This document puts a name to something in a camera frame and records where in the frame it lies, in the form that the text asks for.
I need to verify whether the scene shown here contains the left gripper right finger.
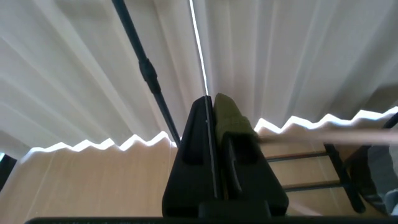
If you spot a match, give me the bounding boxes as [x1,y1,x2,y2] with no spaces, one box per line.
[220,132,290,217]

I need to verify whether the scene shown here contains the black clothes rack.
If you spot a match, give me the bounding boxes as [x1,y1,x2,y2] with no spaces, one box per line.
[111,0,367,215]

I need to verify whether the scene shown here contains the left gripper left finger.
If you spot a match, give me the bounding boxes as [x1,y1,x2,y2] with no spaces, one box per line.
[161,95,223,218]

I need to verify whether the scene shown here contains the green printed shirt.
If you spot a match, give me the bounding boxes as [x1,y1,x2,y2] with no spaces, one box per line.
[213,92,261,149]

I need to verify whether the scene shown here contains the beige curtain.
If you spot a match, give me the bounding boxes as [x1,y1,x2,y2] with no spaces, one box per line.
[0,0,398,162]

